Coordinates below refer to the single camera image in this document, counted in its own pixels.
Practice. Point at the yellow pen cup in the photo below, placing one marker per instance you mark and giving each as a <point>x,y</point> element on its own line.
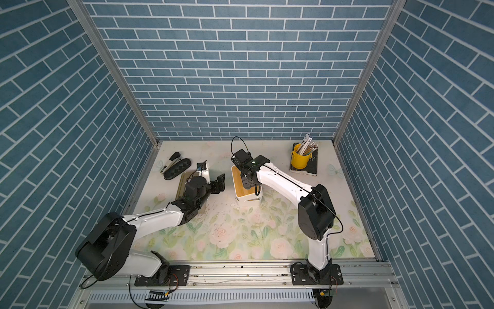
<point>299,161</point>

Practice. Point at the beige black stapler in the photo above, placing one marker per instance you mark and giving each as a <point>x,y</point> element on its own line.
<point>171,161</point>

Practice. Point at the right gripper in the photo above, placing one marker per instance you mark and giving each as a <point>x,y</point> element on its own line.
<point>246,185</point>

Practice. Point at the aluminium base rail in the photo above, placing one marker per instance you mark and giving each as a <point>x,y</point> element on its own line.
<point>255,284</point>

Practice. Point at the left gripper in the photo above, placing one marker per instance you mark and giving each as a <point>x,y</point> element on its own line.
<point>221,185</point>

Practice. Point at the beige tissue box base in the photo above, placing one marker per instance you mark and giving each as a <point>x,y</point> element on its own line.
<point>181,183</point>

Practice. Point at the white box wooden lid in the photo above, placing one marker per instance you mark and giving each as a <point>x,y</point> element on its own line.
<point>241,193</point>

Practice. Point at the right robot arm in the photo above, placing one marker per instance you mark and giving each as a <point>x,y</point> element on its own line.
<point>316,213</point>

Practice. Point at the black glasses case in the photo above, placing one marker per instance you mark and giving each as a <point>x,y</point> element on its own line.
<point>177,169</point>

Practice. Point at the white tissue box base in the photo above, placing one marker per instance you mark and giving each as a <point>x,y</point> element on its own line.
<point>251,202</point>

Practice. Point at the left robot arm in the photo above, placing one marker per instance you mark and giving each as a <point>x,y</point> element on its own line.
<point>108,250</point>

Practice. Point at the black book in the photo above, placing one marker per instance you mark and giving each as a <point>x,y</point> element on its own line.
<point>312,167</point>

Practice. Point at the floral table mat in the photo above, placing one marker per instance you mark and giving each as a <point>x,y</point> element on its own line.
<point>227,230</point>

